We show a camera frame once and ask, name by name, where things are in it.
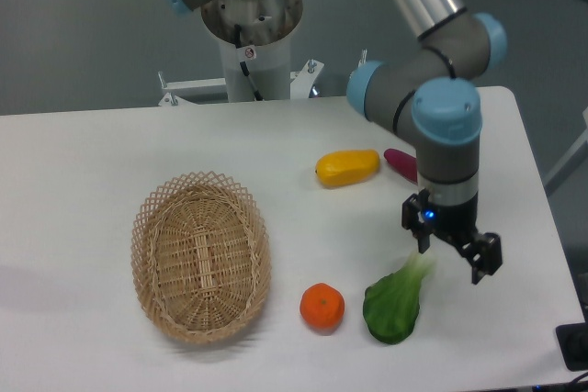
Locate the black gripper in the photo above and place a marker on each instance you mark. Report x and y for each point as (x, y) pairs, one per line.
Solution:
(455, 225)

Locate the green leafy vegetable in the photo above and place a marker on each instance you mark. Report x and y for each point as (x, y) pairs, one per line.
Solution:
(391, 306)

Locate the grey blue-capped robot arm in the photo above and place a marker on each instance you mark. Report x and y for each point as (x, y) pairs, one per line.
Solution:
(429, 102)

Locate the purple-red sweet potato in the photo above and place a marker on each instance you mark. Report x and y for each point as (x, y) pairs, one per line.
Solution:
(402, 163)

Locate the yellow mango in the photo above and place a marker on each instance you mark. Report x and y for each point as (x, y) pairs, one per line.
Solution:
(342, 168)

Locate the orange tangerine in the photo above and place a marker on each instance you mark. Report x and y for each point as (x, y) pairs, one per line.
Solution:
(322, 307)

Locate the white table leg right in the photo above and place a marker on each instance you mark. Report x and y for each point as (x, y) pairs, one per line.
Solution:
(568, 162)

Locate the black device at table edge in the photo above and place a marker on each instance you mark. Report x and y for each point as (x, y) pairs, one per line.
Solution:
(572, 339)

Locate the woven wicker basket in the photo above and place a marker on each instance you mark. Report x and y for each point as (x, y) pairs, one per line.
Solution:
(200, 258)

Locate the white metal base frame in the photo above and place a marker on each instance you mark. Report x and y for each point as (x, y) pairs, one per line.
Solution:
(272, 84)

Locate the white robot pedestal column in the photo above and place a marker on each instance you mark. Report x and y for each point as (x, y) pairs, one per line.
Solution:
(253, 35)

